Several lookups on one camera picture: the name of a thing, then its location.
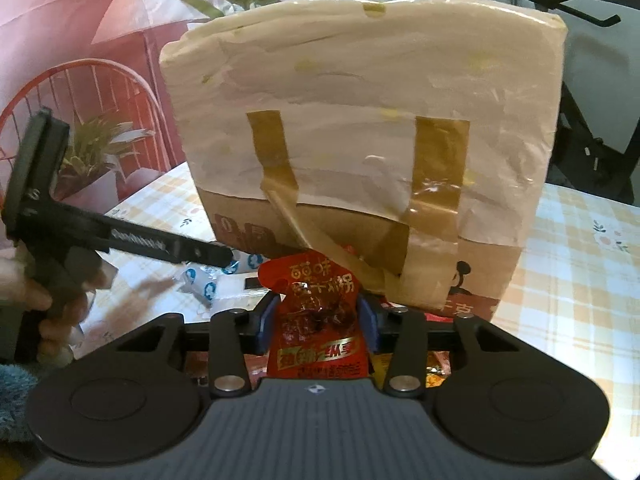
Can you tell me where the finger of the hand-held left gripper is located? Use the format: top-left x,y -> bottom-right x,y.
167,236 -> 237,268

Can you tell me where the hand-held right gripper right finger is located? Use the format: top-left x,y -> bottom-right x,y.
356,296 -> 523,397

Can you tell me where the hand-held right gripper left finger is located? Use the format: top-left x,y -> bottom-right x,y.
115,291 -> 280,397

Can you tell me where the white blue candy wrapper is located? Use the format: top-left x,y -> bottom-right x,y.
220,251 -> 264,277
176,265 -> 221,313

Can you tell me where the brown cardboard box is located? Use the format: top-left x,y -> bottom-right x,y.
160,0 -> 568,323

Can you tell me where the clear plastic box liner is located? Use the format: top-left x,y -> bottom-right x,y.
160,0 -> 568,246

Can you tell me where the person's left hand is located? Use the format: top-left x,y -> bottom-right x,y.
0,255 -> 119,367

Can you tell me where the orange red snack packet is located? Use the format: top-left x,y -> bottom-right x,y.
424,349 -> 453,392

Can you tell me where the pink printed backdrop cloth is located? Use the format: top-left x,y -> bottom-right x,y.
0,0 -> 298,266

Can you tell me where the yellow checked tablecloth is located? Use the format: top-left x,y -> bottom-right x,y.
75,162 -> 640,480

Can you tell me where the blue fuzzy cloth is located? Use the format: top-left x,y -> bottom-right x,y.
0,360 -> 46,442

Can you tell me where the black exercise bike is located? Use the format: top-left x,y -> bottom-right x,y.
492,0 -> 640,206

